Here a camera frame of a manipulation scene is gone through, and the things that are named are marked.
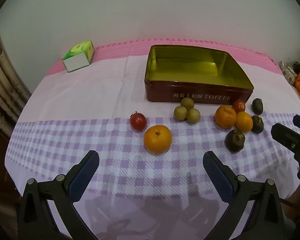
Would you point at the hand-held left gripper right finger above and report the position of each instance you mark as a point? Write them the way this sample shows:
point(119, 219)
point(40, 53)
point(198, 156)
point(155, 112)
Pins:
point(218, 177)

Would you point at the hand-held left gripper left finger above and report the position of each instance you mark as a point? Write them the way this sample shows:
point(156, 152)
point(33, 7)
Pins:
point(83, 177)

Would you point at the green-brown longan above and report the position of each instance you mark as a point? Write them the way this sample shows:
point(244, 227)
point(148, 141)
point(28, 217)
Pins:
point(193, 116)
point(187, 103)
point(180, 113)

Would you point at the large orange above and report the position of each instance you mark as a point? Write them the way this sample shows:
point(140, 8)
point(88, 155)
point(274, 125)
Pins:
point(157, 139)

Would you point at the red tomato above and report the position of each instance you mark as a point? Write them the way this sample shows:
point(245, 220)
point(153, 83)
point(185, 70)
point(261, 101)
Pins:
point(138, 121)
point(239, 105)

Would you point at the red tin box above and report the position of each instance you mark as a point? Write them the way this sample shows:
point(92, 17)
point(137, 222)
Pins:
point(190, 95)

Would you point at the small oval orange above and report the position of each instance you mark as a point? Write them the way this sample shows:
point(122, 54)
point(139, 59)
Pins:
point(244, 122)

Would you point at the patterned bag at right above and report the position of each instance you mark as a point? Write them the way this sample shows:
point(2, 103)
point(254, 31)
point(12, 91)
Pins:
point(287, 71)

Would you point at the pink purple checked tablecloth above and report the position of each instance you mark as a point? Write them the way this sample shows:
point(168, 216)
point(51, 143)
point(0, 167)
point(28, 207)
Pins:
point(115, 85)

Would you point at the green tissue box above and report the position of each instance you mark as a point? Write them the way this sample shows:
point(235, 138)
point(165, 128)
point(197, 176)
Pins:
point(77, 62)

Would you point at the bamboo furniture frame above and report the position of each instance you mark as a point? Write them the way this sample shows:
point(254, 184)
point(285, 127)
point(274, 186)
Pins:
point(0, 85)

